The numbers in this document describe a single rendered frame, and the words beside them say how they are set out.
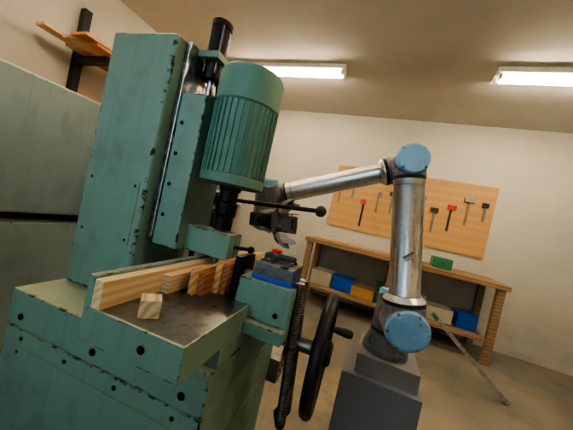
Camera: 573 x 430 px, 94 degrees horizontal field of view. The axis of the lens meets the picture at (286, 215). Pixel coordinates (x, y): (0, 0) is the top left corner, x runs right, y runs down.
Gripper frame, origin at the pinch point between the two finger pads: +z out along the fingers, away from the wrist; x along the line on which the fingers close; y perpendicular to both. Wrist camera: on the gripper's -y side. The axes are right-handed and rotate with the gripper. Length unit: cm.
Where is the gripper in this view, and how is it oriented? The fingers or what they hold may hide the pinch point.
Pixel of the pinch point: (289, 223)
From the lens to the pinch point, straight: 82.1
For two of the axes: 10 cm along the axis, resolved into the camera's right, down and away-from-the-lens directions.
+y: 9.1, 1.0, 4.0
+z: 4.0, 0.3, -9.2
